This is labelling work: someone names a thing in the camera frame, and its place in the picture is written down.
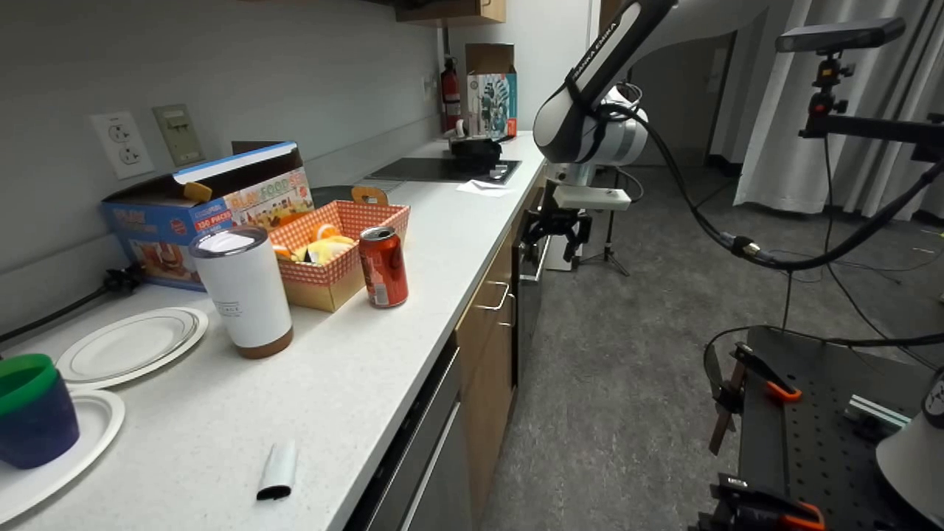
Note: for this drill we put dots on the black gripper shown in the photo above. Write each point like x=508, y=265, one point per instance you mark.
x=562, y=216

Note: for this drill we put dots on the wooden top drawer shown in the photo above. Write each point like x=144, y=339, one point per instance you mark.
x=488, y=330

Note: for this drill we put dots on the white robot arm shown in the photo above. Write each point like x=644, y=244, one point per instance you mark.
x=590, y=120

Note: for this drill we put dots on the black pot on cooktop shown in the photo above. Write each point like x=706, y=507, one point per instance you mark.
x=474, y=151

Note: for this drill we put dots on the black induction cooktop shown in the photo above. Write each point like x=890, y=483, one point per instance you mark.
x=442, y=173

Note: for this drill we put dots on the tall cardboard box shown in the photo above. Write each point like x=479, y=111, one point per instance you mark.
x=489, y=91

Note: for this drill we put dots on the red soda can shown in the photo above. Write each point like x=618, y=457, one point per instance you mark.
x=385, y=268

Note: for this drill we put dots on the orange checkered cardboard tray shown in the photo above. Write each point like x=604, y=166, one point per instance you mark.
x=328, y=287

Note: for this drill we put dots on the yellow toy in tray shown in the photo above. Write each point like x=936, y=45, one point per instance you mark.
x=323, y=250

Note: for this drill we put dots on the stainless dishwasher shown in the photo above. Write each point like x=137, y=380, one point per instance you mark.
x=423, y=480

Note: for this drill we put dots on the white tumbler with lid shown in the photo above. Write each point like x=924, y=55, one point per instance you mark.
x=241, y=278

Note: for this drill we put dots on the black perforated table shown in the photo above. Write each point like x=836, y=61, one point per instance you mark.
x=861, y=445

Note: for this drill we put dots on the small white marker tube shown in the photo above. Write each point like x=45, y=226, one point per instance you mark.
x=278, y=474

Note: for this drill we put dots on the white curtain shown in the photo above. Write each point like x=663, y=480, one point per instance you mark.
x=898, y=82

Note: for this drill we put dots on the blue colourful cardboard box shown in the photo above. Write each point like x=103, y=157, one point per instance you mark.
x=162, y=216

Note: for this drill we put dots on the white empty plate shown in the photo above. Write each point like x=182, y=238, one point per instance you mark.
x=132, y=347

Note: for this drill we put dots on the green and blue cup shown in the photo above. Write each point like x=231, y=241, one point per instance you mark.
x=35, y=412

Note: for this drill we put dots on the white plate under cup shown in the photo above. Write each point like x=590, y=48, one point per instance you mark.
x=100, y=417

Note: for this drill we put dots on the orange handled clamp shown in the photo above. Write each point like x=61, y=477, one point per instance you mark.
x=728, y=390
x=744, y=507

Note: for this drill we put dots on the beige wall switch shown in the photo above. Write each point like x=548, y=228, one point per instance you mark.
x=177, y=134

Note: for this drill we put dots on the white wall outlet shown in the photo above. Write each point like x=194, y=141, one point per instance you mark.
x=120, y=144

